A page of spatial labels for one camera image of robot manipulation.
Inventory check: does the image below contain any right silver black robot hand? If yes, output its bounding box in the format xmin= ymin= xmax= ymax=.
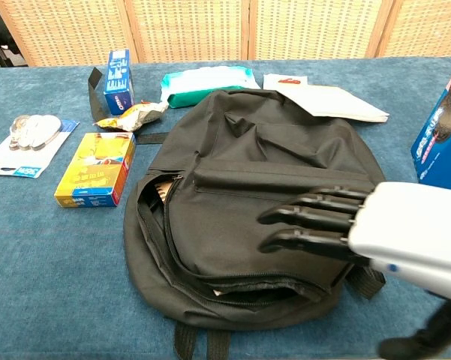
xmin=257 ymin=181 xmax=451 ymax=360

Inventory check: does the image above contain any white yellow notepad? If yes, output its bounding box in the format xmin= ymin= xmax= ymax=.
xmin=273 ymin=84 xmax=390 ymax=124

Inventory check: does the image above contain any black fabric backpack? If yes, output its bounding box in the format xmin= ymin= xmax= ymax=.
xmin=88 ymin=67 xmax=387 ymax=360

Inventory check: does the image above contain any brown spiral notebook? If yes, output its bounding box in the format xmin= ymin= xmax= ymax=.
xmin=153 ymin=179 xmax=176 ymax=206

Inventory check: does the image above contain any large blue pink Oreo box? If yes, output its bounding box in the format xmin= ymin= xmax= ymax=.
xmin=410 ymin=55 xmax=451 ymax=191

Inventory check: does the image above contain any small white snack packet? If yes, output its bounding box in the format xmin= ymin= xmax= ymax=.
xmin=263 ymin=73 xmax=313 ymax=91

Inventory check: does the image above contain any teal wet wipes pack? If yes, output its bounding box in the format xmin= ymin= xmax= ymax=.
xmin=160 ymin=65 xmax=262 ymax=109

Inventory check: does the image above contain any wicker folding screen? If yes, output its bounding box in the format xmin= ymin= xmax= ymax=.
xmin=0 ymin=0 xmax=451 ymax=68

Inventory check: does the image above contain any orange snack packet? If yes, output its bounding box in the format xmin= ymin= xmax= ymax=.
xmin=92 ymin=100 xmax=170 ymax=132

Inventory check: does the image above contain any yellow snack box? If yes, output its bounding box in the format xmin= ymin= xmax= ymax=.
xmin=54 ymin=131 xmax=137 ymax=209

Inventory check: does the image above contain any slim blue Oreo box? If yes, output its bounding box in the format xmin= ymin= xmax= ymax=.
xmin=104 ymin=49 xmax=135 ymax=116

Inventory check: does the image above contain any blue tablecloth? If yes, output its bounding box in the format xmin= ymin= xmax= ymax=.
xmin=0 ymin=55 xmax=451 ymax=360

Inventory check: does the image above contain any white blister card pack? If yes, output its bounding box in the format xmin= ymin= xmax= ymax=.
xmin=0 ymin=115 xmax=80 ymax=179

